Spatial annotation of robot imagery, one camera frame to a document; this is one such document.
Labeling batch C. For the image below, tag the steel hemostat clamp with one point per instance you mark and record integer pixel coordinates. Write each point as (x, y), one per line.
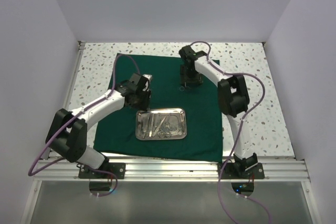
(184, 86)

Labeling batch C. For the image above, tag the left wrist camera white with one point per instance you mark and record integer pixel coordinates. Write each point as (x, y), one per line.
(149, 77)

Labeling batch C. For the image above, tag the steel surgical scissors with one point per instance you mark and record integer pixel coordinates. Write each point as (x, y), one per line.
(164, 128)

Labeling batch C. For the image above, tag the steel instrument tray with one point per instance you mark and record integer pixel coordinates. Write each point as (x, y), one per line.
(177, 122)

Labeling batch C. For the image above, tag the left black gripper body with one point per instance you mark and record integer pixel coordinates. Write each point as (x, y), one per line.
(142, 101)

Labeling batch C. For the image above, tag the aluminium left rail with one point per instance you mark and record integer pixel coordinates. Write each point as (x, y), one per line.
(76, 66)

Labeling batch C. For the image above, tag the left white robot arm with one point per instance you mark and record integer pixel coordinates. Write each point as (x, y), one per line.
(68, 132)

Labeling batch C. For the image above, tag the aluminium front rail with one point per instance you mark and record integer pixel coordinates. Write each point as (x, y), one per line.
(140, 169)

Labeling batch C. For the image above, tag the aluminium rail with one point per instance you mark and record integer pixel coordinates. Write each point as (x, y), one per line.
(140, 169)
(76, 66)

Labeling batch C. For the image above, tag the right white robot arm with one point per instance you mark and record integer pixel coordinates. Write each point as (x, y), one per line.
(233, 101)

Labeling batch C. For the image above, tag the steel scalpel handle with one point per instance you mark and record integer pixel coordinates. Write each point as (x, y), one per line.
(142, 123)

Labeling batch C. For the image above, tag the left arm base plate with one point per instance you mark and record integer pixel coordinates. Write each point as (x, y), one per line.
(107, 170)

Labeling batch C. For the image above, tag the steel forceps tweezers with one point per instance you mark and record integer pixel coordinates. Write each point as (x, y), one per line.
(150, 125)

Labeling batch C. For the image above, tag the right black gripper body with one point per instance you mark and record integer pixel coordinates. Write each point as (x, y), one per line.
(190, 76)

